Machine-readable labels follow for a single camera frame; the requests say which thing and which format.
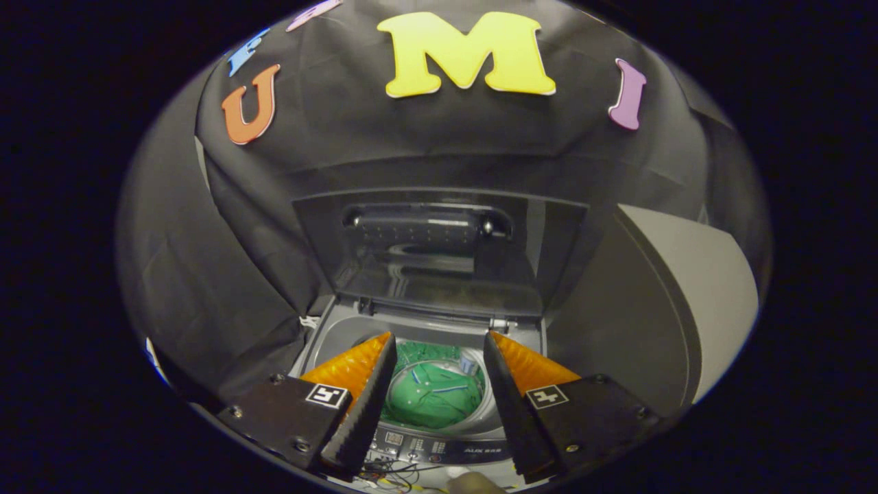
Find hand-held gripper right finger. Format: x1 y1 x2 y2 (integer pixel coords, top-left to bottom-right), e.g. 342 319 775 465
483 331 663 484

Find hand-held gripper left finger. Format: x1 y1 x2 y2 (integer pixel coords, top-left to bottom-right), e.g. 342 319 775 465
216 332 399 481

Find green shirt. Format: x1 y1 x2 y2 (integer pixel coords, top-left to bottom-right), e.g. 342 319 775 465
381 341 486 431

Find grey washing machine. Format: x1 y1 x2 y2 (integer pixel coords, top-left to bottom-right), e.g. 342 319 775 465
288 295 549 491

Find dark washing machine lid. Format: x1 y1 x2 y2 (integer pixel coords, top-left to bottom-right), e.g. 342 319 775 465
293 189 591 320

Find beige cabinet with dark top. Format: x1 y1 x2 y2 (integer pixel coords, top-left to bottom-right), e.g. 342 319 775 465
545 204 760 417

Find black backdrop cloth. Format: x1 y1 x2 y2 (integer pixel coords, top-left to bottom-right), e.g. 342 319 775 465
115 0 774 412

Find thin black floor cables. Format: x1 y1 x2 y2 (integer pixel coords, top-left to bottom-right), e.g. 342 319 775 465
360 460 447 491

